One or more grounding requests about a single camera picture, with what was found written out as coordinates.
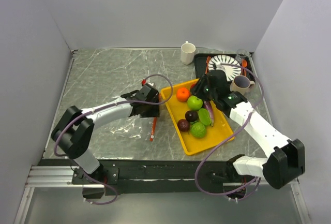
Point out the maroon toy passion fruit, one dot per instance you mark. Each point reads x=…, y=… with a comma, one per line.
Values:
x=183, y=125

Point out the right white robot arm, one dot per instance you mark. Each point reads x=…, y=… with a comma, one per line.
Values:
x=285, y=158

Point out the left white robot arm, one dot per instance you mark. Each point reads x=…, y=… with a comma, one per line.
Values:
x=74, y=130

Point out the white ceramic mug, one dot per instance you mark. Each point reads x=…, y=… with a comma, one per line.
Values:
x=187, y=52

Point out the beige mug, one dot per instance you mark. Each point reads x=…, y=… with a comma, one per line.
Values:
x=242, y=85

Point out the clear glass cup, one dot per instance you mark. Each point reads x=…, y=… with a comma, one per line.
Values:
x=241, y=55

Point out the purple toy eggplant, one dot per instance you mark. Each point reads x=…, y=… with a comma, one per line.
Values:
x=208, y=107

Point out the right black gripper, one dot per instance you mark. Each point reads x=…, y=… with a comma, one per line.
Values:
x=197, y=91

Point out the yellow plastic tray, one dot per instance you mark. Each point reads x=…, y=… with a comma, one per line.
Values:
x=214, y=134

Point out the black serving tray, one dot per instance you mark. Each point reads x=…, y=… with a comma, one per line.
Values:
x=199, y=61

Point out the green toy starfruit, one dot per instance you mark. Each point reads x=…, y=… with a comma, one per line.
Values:
x=204, y=117

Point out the orange plastic fork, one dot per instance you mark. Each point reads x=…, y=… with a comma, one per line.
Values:
x=207, y=62

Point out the bumpy green toy fruit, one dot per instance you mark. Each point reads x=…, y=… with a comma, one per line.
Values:
x=198, y=130

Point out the dark purple toy plum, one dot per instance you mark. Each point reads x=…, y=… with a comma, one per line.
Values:
x=191, y=116

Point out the orange plastic spoon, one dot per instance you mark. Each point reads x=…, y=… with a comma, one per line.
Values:
x=244, y=64

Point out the orange toy tangerine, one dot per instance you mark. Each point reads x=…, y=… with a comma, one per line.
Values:
x=183, y=94

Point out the black base beam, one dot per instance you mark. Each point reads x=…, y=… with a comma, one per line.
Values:
x=143, y=176

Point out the striped white plate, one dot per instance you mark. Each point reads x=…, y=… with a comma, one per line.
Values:
x=226, y=63

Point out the aluminium rail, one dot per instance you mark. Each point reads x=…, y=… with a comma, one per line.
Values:
x=54, y=177

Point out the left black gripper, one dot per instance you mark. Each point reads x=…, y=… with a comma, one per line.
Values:
x=155, y=112

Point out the green toy apple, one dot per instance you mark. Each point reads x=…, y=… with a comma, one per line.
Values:
x=194, y=103

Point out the clear zip top bag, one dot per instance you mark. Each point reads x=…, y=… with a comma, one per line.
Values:
x=135, y=128

